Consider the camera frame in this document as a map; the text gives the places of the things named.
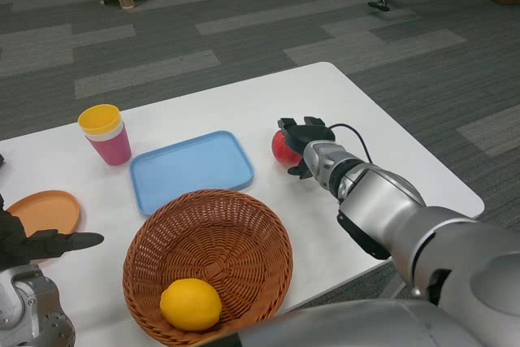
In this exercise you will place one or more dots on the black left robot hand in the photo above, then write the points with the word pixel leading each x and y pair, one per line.
pixel 40 243

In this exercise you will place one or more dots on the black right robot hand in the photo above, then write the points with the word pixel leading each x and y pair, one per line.
pixel 308 133

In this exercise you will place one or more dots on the red apple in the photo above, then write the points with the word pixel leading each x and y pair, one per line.
pixel 280 148

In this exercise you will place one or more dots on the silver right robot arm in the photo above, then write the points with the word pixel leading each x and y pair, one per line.
pixel 382 200

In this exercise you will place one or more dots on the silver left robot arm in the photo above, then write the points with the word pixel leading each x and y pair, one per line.
pixel 28 310

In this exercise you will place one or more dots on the orange plastic plate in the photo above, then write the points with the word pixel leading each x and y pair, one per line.
pixel 44 206

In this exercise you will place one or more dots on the pink plastic cup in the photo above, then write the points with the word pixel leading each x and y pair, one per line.
pixel 110 151

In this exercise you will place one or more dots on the light blue plastic tray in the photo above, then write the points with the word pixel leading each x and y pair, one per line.
pixel 191 170

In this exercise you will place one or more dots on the white plastic cup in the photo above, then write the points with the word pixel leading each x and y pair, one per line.
pixel 117 133

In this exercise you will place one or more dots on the brown wicker basket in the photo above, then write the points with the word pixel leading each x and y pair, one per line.
pixel 227 241

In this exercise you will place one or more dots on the yellow plastic cup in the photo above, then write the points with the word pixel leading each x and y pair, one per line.
pixel 97 117

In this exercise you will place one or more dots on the yellow lemon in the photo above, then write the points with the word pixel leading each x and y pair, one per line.
pixel 191 304

